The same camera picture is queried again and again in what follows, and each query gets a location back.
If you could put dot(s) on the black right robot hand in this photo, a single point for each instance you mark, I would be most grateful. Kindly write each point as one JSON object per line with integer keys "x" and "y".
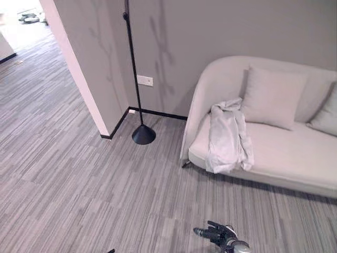
{"x": 218, "y": 231}

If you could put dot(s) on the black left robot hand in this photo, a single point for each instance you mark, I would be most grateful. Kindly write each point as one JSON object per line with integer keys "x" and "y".
{"x": 111, "y": 251}

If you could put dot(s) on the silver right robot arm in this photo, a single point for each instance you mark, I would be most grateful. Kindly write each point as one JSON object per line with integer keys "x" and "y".
{"x": 238, "y": 246}

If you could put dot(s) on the light grey fabric sofa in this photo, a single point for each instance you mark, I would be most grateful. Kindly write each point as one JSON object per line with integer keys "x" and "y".
{"x": 276, "y": 147}

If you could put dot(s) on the black standing clothes rack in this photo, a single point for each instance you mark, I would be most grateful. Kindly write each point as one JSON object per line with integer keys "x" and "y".
{"x": 134, "y": 79}

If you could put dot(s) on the light grey garment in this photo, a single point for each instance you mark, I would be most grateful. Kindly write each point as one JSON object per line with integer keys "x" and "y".
{"x": 227, "y": 137}

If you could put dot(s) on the square light grey cushion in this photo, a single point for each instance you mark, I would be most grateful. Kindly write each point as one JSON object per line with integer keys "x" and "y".
{"x": 272, "y": 97}

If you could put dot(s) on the pale green-grey cushion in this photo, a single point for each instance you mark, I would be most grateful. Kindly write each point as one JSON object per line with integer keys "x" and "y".
{"x": 326, "y": 116}

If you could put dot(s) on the white cabinet with dark base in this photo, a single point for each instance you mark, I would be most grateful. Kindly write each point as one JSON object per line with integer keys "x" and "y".
{"x": 5, "y": 48}

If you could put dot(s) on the dark object in bright room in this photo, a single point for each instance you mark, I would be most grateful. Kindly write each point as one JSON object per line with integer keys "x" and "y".
{"x": 29, "y": 17}

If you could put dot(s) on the white wall socket plate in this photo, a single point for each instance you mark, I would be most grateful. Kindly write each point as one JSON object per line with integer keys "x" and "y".
{"x": 145, "y": 80}

